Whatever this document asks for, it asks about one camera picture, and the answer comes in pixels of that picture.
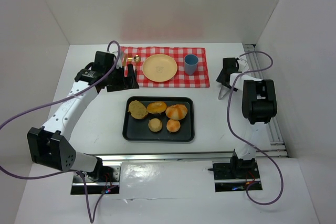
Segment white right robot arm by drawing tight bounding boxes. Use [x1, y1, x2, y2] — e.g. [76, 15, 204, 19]
[216, 58, 277, 171]

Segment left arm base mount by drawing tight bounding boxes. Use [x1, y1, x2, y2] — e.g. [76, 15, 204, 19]
[70, 164, 121, 195]

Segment gold spoon green handle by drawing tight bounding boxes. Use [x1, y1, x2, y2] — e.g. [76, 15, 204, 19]
[133, 55, 141, 76]

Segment red white checkered cloth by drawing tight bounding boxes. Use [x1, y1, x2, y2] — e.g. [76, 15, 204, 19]
[121, 46, 210, 88]

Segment twisted orange white bun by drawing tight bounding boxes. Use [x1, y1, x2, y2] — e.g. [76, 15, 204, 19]
[165, 104, 188, 121]

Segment beige round plate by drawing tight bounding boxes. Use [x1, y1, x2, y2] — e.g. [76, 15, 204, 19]
[142, 54, 178, 82]

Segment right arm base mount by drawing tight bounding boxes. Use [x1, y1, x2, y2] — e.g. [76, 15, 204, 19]
[207, 151, 263, 193]

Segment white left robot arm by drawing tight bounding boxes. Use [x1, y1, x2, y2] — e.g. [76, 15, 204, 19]
[27, 51, 139, 180]

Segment small round tan muffin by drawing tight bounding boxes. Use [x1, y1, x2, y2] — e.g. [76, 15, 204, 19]
[148, 118, 162, 132]

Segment orange glazed donut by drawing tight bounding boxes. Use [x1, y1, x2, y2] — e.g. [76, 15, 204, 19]
[146, 102, 167, 114]

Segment blue cup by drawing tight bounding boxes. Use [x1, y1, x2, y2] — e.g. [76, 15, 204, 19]
[184, 54, 198, 75]

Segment aluminium rail at table edge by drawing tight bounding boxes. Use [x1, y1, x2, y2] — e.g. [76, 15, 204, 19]
[96, 152, 232, 162]

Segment small orange round bun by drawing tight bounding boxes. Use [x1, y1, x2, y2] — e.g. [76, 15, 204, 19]
[166, 119, 181, 133]

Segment gold knife green handle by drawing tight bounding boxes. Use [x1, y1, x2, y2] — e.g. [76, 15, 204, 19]
[122, 54, 128, 67]

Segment flat brown bread slice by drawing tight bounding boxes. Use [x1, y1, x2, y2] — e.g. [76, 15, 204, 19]
[128, 100, 148, 120]

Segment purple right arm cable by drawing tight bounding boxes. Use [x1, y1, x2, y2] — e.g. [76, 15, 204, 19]
[226, 50, 285, 206]

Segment metal serving tongs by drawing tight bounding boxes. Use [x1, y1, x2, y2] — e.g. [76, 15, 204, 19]
[218, 86, 230, 100]

